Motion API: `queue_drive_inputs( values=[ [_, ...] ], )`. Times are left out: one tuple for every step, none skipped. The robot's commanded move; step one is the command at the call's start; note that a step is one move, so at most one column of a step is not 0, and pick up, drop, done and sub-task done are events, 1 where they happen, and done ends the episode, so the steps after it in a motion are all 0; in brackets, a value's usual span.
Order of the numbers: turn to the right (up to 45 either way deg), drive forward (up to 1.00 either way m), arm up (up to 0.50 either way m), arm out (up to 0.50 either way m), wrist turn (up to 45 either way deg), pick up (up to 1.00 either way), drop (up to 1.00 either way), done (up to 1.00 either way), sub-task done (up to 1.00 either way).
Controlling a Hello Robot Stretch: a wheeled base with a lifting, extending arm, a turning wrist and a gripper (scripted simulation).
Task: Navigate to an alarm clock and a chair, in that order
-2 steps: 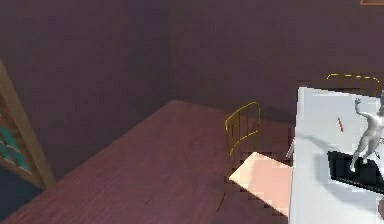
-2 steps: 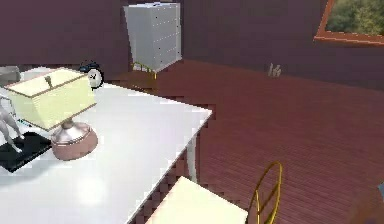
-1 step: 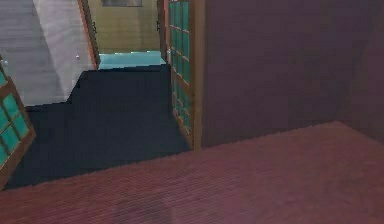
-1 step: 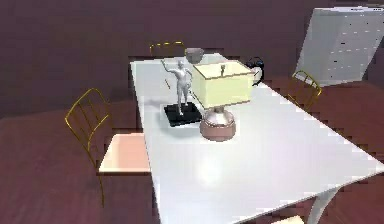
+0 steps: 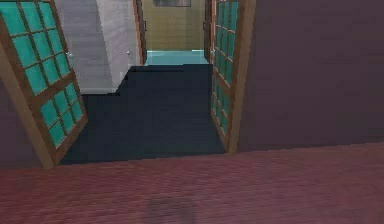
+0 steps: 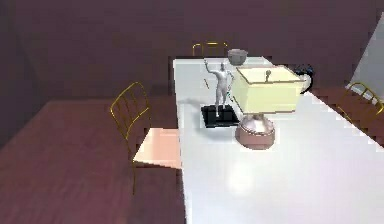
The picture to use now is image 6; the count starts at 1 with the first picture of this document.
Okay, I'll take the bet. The grey bowl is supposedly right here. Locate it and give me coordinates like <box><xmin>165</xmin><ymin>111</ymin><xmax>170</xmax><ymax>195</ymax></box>
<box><xmin>227</xmin><ymin>48</ymin><xmax>249</xmax><ymax>66</ymax></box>

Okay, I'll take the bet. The gold wire chair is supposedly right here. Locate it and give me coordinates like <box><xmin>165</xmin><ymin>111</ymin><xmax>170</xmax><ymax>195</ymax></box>
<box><xmin>109</xmin><ymin>81</ymin><xmax>183</xmax><ymax>196</ymax></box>
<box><xmin>191</xmin><ymin>41</ymin><xmax>230</xmax><ymax>58</ymax></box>
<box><xmin>335</xmin><ymin>81</ymin><xmax>384</xmax><ymax>124</ymax></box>

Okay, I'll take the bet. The black and white kettle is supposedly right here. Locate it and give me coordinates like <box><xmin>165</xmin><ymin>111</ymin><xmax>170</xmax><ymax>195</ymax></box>
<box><xmin>292</xmin><ymin>63</ymin><xmax>316</xmax><ymax>95</ymax></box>

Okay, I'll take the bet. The cream shade table lamp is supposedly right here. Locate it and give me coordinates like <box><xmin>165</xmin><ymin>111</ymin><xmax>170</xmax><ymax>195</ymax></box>
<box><xmin>230</xmin><ymin>64</ymin><xmax>307</xmax><ymax>151</ymax></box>

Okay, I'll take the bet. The grey figure statue black base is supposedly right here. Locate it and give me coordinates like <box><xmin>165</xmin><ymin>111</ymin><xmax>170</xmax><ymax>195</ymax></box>
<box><xmin>200</xmin><ymin>59</ymin><xmax>242</xmax><ymax>129</ymax></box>

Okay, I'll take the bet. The white table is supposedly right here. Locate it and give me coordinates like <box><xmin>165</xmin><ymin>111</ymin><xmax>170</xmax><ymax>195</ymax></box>
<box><xmin>172</xmin><ymin>55</ymin><xmax>384</xmax><ymax>224</ymax></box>

